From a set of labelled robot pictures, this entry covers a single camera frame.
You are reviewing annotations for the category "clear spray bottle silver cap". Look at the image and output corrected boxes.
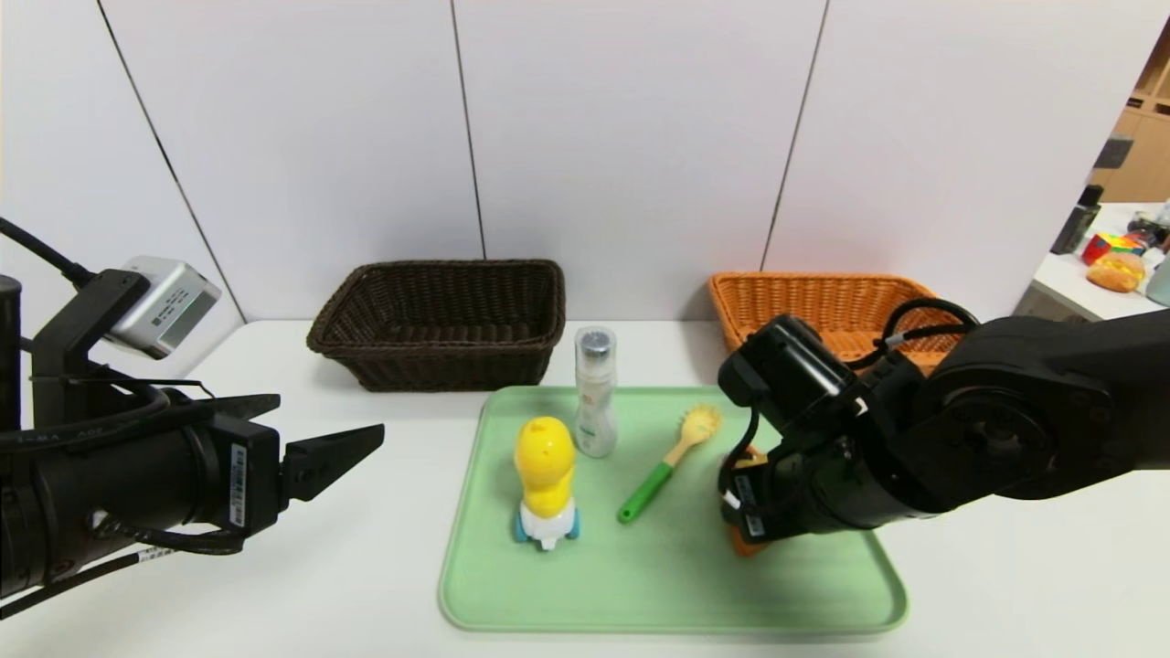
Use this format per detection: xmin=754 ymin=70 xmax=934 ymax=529
xmin=573 ymin=326 xmax=618 ymax=459

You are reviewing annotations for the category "black camera cable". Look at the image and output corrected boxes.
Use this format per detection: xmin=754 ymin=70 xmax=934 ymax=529
xmin=846 ymin=297 xmax=981 ymax=371
xmin=0 ymin=217 xmax=97 ymax=289

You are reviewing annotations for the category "black cable with white label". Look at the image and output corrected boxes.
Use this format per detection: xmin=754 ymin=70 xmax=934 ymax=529
xmin=0 ymin=539 xmax=184 ymax=621

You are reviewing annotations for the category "toy cake slice with fruit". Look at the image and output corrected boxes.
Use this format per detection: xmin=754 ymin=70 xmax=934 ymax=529
xmin=729 ymin=446 xmax=778 ymax=558

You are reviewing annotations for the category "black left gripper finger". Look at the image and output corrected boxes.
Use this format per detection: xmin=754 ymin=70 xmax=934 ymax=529
xmin=196 ymin=393 xmax=282 ymax=421
xmin=278 ymin=423 xmax=385 ymax=512

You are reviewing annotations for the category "dark brown wicker basket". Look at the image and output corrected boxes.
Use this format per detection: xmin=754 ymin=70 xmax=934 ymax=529
xmin=306 ymin=260 xmax=567 ymax=394

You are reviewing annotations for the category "colourful toy cube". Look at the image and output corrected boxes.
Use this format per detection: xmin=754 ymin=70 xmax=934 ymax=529
xmin=1081 ymin=233 xmax=1145 ymax=266

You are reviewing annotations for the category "yellow duck toy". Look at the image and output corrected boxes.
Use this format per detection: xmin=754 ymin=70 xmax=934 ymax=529
xmin=513 ymin=416 xmax=580 ymax=551

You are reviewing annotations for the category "black left camera cable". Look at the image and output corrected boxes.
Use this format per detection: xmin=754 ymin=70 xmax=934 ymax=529
xmin=0 ymin=217 xmax=97 ymax=289

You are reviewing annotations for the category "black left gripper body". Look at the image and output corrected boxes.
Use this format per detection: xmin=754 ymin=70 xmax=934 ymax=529
xmin=34 ymin=409 xmax=282 ymax=588

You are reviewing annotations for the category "light green plastic tray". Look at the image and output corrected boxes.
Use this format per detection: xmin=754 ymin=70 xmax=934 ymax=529
xmin=439 ymin=386 xmax=908 ymax=633

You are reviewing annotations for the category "white side table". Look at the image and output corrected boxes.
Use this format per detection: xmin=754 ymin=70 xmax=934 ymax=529
xmin=1031 ymin=203 xmax=1170 ymax=323

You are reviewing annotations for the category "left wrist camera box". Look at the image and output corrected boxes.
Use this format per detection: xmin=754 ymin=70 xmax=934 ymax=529
xmin=105 ymin=256 xmax=223 ymax=359

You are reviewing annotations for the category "wooden shelf unit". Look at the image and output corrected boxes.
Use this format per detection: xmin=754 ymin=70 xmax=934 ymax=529
xmin=1088 ymin=18 xmax=1170 ymax=204

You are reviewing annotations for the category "toy bread bun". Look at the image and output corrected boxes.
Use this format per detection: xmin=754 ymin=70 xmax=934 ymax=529
xmin=1086 ymin=252 xmax=1145 ymax=293

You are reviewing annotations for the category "dark glass jar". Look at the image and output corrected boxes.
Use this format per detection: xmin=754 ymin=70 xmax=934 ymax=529
xmin=1126 ymin=201 xmax=1170 ymax=249

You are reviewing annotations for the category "yellow pasta spoon green handle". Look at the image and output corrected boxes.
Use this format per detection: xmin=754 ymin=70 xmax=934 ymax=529
xmin=618 ymin=405 xmax=723 ymax=525

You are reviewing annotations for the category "black bottle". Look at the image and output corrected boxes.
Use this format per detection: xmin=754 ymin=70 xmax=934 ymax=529
xmin=1051 ymin=186 xmax=1104 ymax=255

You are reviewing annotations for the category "black right camera cable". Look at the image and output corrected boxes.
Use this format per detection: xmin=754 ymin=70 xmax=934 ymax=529
xmin=846 ymin=297 xmax=981 ymax=371

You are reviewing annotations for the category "orange wicker basket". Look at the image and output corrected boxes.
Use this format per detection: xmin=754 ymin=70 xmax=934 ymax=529
xmin=708 ymin=271 xmax=961 ymax=376

